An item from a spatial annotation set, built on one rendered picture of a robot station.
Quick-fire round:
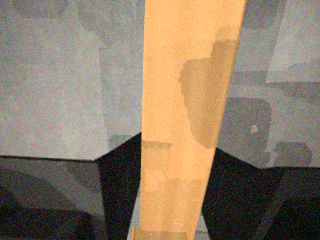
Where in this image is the wooden side rail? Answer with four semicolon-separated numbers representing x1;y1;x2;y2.
139;0;247;240

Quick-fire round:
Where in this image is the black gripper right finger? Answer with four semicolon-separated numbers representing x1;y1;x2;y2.
201;147;320;240

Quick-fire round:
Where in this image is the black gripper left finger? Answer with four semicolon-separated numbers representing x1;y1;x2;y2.
0;131;142;240

